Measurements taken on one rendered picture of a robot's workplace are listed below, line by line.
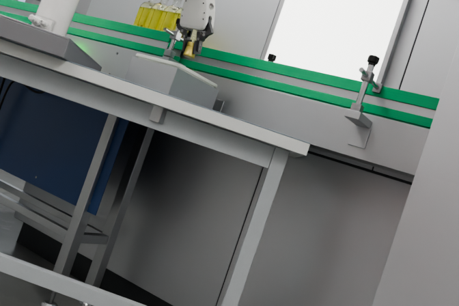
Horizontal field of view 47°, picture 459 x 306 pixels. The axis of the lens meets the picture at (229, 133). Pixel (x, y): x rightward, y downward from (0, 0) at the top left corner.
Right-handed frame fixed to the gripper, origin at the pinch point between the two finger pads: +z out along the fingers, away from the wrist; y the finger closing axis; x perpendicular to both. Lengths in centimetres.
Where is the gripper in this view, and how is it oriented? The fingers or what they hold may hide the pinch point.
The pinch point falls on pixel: (192, 46)
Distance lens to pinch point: 163.5
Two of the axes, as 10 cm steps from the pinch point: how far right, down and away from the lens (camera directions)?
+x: -5.8, 0.4, -8.2
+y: -8.0, -2.4, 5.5
